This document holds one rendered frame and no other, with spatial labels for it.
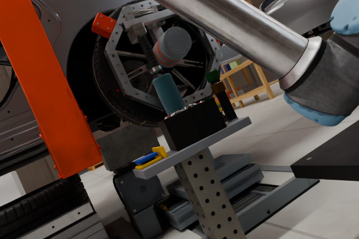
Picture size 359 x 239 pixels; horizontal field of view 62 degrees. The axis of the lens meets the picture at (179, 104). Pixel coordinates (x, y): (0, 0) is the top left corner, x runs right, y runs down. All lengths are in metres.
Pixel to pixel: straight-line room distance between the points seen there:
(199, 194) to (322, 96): 0.53
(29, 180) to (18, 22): 10.17
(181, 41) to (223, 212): 0.71
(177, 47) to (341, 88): 0.75
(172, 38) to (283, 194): 0.84
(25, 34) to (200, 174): 0.85
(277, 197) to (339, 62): 0.82
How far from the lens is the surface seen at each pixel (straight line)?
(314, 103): 0.75
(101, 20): 1.44
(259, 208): 1.37
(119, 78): 1.36
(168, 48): 1.29
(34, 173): 11.35
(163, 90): 1.26
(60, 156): 1.23
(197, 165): 1.04
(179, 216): 1.42
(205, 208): 1.07
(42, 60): 1.30
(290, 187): 1.47
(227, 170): 1.53
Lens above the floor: 0.57
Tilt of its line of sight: 1 degrees up
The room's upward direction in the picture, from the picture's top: 25 degrees counter-clockwise
